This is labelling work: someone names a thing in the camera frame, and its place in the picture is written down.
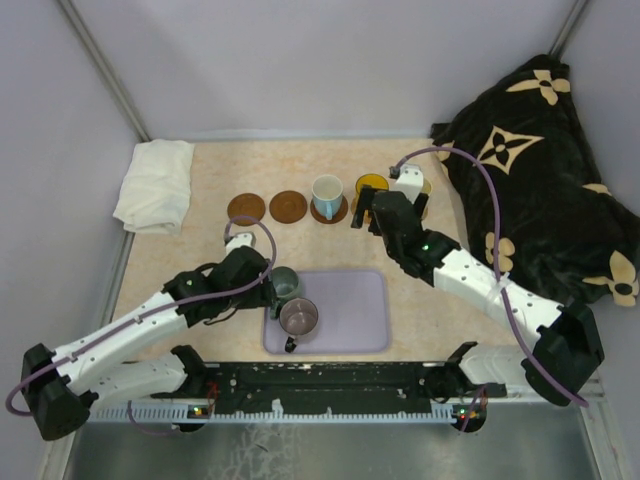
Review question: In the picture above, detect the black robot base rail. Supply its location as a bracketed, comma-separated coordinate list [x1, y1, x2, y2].
[152, 361, 480, 415]

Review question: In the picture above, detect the dark wooden coaster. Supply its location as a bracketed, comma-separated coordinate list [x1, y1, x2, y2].
[227, 193, 266, 226]
[310, 196, 349, 225]

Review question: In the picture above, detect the black floral blanket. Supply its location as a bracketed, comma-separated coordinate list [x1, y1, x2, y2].
[430, 55, 639, 307]

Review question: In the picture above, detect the purple mug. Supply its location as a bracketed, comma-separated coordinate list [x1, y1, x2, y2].
[279, 298, 319, 353]

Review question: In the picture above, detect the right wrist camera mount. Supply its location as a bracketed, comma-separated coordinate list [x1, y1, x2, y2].
[389, 163, 424, 203]

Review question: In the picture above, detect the lavender plastic tray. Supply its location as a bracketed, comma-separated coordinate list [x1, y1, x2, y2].
[294, 269, 390, 355]

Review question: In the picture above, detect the white mug blue handle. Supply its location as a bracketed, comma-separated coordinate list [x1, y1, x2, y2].
[312, 174, 343, 221]

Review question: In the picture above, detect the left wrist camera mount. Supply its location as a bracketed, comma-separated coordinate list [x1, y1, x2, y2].
[225, 231, 256, 255]

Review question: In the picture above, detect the grey-green mug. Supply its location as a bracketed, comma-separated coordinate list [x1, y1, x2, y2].
[269, 266, 303, 320]

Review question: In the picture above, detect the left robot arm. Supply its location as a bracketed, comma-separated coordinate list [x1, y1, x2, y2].
[20, 246, 276, 441]

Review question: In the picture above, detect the woven rattan coaster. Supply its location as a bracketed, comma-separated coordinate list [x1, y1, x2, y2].
[350, 198, 374, 224]

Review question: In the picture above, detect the brown wooden coaster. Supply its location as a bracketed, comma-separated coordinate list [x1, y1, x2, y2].
[269, 190, 308, 224]

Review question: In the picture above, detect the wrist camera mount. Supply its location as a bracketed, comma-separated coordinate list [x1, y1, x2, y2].
[225, 231, 256, 255]
[389, 163, 424, 203]

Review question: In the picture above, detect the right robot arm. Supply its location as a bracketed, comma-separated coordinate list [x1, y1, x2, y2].
[351, 185, 605, 406]

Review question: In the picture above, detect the white folded cloth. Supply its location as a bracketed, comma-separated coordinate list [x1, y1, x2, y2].
[113, 139, 195, 236]

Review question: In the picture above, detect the yellow mug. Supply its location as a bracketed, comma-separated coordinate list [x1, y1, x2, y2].
[355, 173, 389, 199]

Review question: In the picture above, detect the cream mug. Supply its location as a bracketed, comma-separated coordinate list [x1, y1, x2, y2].
[421, 179, 433, 196]

